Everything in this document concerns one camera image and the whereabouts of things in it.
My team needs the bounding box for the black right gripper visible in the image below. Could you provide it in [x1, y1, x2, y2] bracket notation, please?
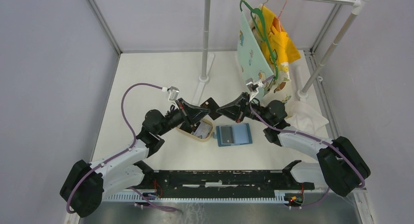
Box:
[216, 92, 272, 125]

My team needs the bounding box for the white crumpled cloth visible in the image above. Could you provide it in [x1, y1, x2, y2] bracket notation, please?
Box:
[285, 101, 329, 135]

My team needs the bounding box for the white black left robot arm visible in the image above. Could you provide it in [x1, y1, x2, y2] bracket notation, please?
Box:
[60, 98, 210, 218]

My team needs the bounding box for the silver white clothes rack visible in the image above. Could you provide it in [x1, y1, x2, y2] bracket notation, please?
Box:
[191, 0, 373, 109]

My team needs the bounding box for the grey credit card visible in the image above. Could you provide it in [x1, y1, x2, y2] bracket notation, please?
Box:
[219, 125, 234, 144]

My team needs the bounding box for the green clothes hanger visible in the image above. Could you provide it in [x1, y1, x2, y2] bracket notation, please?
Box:
[237, 0, 280, 83]

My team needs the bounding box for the yellow child shirt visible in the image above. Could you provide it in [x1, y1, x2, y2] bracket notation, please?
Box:
[256, 4, 301, 69]

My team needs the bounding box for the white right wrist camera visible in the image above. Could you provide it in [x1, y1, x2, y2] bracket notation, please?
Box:
[245, 78, 263, 102]

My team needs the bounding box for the beige oval card tray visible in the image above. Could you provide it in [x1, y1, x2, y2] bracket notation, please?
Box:
[175, 119, 213, 142]

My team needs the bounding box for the pink clothes hanger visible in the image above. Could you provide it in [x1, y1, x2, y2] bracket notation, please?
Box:
[260, 0, 289, 32]

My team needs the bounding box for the white slotted cable duct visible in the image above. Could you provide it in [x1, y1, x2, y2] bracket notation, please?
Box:
[104, 191, 289, 204]

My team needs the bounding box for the mint cartoon print cloth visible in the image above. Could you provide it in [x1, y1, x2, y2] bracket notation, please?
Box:
[237, 13, 274, 100]

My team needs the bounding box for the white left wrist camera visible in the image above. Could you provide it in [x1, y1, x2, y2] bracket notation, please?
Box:
[162, 86, 179, 102]

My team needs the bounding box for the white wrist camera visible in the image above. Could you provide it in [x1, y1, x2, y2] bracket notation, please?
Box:
[245, 78, 263, 102]
[162, 86, 179, 102]

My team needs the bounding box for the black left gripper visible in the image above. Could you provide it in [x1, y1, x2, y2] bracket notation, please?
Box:
[157, 98, 211, 136]

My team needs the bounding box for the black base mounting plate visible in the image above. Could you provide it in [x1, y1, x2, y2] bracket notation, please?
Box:
[135, 170, 315, 198]

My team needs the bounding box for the white cartoon print garment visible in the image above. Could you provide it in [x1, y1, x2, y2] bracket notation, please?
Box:
[257, 61, 293, 104]

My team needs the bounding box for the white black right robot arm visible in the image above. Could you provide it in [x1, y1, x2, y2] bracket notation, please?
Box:
[216, 92, 371, 197]

